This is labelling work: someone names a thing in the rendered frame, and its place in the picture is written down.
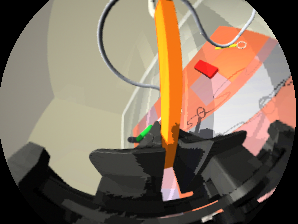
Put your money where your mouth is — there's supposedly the red rectangular block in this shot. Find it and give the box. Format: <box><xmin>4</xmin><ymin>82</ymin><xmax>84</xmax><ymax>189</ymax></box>
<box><xmin>194</xmin><ymin>60</ymin><xmax>220</xmax><ymax>79</ymax></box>

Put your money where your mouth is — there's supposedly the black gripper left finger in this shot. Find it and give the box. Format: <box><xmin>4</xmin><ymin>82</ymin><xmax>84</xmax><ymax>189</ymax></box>
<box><xmin>89</xmin><ymin>121</ymin><xmax>166</xmax><ymax>193</ymax></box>

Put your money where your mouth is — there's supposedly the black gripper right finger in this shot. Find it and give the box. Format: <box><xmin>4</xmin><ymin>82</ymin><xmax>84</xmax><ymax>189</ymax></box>
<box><xmin>173</xmin><ymin>129</ymin><xmax>247</xmax><ymax>194</ymax></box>

